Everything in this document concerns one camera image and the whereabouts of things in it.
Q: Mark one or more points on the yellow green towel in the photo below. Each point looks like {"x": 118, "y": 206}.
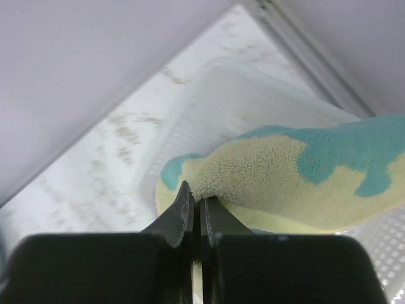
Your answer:
{"x": 311, "y": 180}

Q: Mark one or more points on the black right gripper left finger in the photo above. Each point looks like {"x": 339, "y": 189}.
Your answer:
{"x": 150, "y": 266}

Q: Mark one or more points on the aluminium frame rail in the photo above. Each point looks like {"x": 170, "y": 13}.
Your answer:
{"x": 323, "y": 73}

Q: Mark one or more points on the white perforated plastic basket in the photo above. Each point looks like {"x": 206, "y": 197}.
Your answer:
{"x": 227, "y": 99}

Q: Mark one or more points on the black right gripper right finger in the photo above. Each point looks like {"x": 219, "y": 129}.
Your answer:
{"x": 240, "y": 266}

